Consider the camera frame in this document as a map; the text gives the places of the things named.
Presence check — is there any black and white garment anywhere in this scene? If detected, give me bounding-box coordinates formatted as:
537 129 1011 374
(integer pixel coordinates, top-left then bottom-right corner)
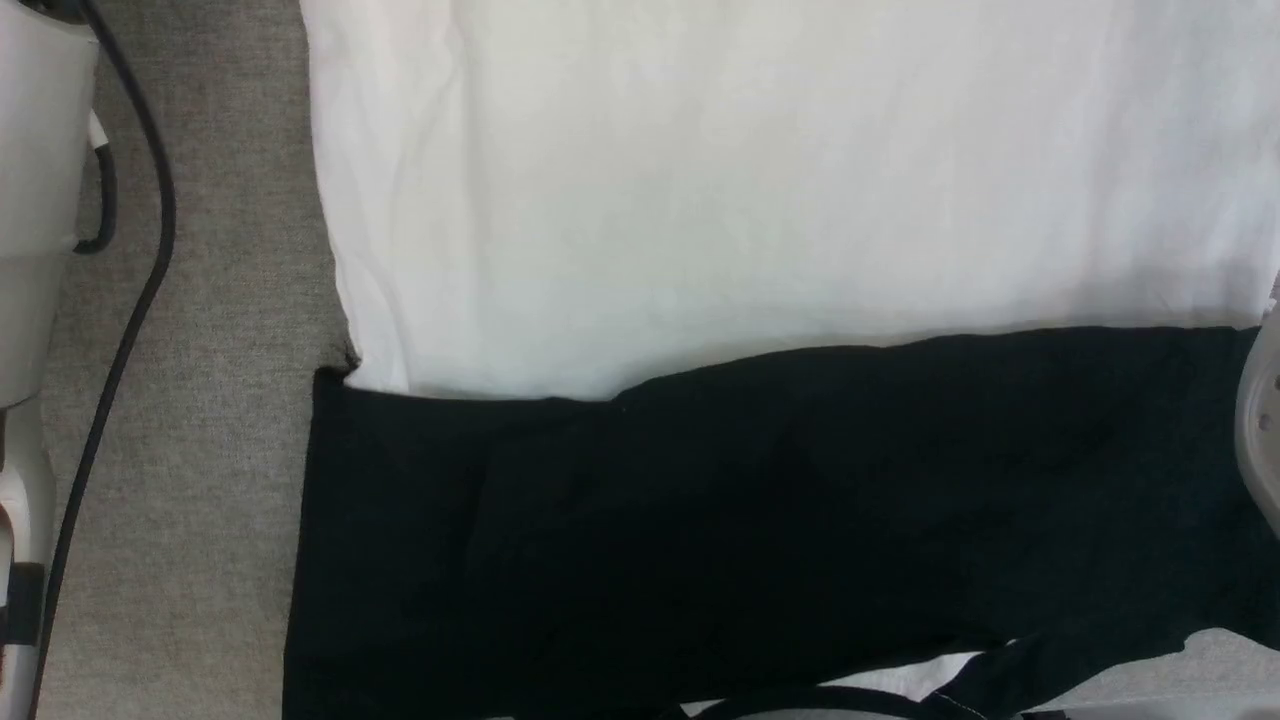
282 0 1280 720

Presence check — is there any grey fabric sofa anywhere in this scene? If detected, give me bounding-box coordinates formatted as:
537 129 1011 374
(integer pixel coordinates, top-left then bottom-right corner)
0 0 1280 720

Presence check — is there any black left cable teal plug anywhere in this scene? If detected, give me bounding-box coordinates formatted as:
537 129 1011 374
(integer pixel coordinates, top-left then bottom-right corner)
28 0 179 720

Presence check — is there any short black cable loop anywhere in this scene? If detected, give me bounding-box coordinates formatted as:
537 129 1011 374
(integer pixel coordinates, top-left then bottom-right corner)
72 140 119 256

